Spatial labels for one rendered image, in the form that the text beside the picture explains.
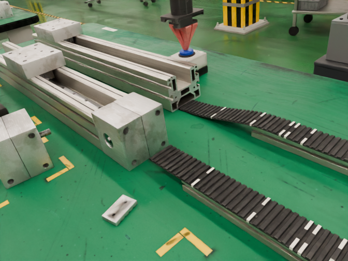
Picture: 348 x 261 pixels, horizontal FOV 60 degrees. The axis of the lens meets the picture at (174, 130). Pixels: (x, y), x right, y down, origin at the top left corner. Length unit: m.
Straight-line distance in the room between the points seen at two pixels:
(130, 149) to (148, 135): 0.04
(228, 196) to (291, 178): 0.13
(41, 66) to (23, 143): 0.32
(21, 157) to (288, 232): 0.46
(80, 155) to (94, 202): 0.15
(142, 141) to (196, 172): 0.13
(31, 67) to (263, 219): 0.67
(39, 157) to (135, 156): 0.18
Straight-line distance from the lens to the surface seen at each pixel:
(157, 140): 0.58
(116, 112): 0.56
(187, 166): 0.50
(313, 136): 0.57
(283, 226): 0.42
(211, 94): 0.77
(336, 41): 0.94
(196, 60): 0.85
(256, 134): 0.60
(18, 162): 0.62
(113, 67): 0.87
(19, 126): 0.62
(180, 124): 0.66
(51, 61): 0.88
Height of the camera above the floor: 1.14
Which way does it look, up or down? 33 degrees down
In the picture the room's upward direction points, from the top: 9 degrees counter-clockwise
